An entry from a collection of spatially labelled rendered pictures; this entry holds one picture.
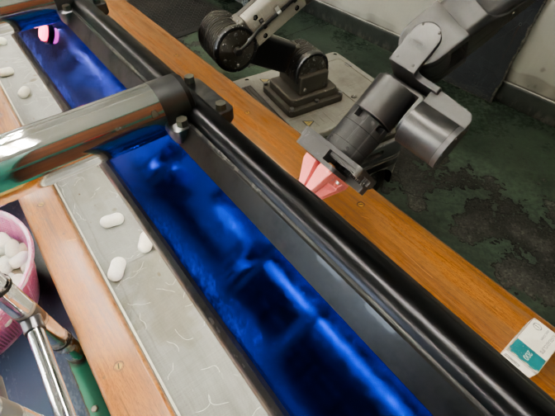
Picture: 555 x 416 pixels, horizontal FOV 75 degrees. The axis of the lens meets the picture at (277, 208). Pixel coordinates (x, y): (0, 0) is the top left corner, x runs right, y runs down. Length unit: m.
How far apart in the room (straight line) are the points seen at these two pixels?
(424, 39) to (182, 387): 0.48
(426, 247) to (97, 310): 0.46
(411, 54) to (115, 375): 0.49
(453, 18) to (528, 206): 1.50
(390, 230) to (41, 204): 0.55
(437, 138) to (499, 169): 1.60
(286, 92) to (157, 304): 0.92
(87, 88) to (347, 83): 1.25
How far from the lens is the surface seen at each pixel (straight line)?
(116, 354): 0.50
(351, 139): 0.46
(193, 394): 0.48
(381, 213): 0.59
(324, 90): 1.30
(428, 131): 0.45
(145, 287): 0.55
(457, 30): 0.48
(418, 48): 0.47
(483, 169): 2.00
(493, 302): 0.56
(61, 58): 0.31
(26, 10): 0.29
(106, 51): 0.24
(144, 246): 0.57
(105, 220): 0.63
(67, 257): 0.60
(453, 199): 1.79
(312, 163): 0.46
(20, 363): 0.66
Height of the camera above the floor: 1.20
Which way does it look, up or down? 50 degrees down
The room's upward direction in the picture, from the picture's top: straight up
